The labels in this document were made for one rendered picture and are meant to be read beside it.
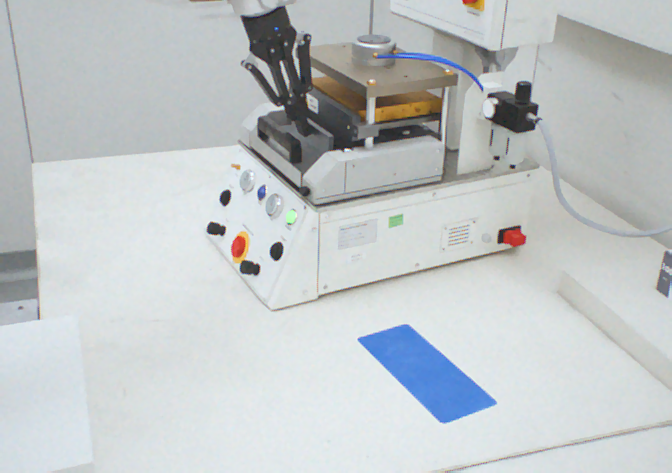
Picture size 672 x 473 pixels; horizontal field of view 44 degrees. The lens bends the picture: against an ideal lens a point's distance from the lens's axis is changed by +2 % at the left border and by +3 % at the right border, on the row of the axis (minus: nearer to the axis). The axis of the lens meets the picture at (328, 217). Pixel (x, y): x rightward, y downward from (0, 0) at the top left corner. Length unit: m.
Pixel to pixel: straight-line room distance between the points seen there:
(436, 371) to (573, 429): 0.21
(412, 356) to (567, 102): 0.90
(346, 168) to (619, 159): 0.72
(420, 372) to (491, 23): 0.58
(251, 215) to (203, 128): 1.51
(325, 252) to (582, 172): 0.79
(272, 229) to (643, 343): 0.62
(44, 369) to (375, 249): 0.56
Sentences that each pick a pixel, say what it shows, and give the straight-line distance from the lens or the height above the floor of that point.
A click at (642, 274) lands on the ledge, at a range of 1.53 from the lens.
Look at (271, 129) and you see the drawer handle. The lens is 1.45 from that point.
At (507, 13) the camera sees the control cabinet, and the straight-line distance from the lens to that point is 1.43.
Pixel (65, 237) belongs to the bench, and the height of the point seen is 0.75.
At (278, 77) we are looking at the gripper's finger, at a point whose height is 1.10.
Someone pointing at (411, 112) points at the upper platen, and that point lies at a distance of 1.44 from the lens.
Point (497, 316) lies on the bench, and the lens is 1.42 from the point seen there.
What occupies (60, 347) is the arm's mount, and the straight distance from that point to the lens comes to 1.32.
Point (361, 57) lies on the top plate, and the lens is 1.46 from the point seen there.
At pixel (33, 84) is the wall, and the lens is 2.88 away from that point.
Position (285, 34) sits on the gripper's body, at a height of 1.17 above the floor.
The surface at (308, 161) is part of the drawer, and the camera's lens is 1.40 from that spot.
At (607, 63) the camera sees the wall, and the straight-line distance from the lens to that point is 1.88.
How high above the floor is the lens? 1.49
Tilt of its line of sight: 26 degrees down
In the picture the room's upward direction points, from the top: 2 degrees clockwise
